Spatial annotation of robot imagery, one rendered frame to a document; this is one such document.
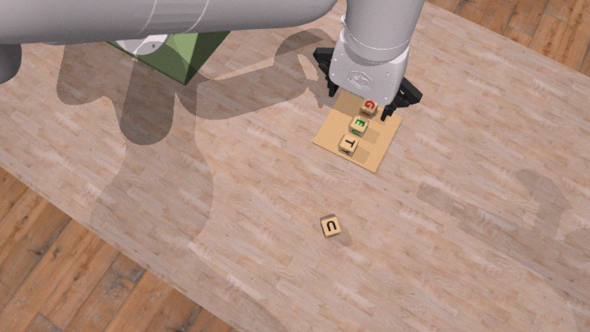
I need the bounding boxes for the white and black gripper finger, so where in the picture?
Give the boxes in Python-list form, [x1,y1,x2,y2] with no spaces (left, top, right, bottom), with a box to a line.
[313,47,339,98]
[380,77,422,121]

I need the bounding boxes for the beige letter block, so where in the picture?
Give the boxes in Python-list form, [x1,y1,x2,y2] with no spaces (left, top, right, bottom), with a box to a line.
[359,98,378,120]
[349,115,370,138]
[338,134,359,157]
[321,216,341,239]

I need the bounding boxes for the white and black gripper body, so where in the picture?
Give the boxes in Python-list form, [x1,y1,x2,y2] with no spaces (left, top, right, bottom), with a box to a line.
[329,27,409,105]

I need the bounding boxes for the tan square mat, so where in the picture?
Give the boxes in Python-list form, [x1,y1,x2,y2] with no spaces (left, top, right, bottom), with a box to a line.
[312,90,402,173]

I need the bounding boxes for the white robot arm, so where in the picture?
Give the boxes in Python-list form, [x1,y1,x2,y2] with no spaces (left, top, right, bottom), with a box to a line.
[0,0,425,84]

